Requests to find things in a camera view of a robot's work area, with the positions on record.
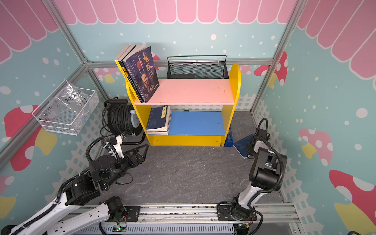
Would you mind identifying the yellow bookshelf pink blue shelves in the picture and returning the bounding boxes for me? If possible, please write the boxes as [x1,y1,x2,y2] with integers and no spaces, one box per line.
[126,64,241,147]

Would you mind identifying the old man cover book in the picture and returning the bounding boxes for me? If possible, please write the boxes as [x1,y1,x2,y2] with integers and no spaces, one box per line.
[124,45,159,102]

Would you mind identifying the white wire wall basket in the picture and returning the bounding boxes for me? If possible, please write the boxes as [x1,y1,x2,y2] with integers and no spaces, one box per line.
[32,80,99,136]

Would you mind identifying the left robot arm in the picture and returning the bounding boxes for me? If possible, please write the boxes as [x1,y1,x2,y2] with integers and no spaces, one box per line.
[1,137,149,235]

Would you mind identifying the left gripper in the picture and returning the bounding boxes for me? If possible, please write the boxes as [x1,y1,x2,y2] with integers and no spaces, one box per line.
[103,144,149,190]

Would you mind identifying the dark blue Mengxi label book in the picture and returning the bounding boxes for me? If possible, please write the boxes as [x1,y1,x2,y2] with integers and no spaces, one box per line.
[147,129,168,132]

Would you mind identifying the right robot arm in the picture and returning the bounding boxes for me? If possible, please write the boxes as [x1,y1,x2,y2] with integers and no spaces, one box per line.
[230,118,288,220]

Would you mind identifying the black wire mesh basket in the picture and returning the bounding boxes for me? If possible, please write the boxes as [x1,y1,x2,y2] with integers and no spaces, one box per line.
[167,55,229,79]

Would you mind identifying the yellow cartoon cover book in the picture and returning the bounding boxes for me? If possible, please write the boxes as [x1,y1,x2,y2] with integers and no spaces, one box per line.
[115,46,138,101]

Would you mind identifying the clear plastic bag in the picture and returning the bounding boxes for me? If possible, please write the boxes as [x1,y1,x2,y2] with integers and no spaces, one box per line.
[53,83,90,119]

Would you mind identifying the blue book yellow label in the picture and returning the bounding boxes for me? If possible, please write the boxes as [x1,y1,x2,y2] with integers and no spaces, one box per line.
[146,105,172,130]

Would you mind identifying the blue crate behind shelf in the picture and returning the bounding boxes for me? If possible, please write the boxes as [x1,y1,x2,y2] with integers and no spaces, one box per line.
[224,127,234,147]

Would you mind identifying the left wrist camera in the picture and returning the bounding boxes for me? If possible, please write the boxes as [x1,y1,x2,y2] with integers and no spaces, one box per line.
[106,136,124,159]

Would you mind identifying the black antler cover book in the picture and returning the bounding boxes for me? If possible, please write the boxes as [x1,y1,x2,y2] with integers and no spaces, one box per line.
[117,45,144,102]

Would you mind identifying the black cable reel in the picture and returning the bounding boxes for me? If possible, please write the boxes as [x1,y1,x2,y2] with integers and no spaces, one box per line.
[101,97,146,146]

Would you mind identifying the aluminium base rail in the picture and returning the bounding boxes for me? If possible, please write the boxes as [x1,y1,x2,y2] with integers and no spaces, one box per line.
[52,202,303,235]

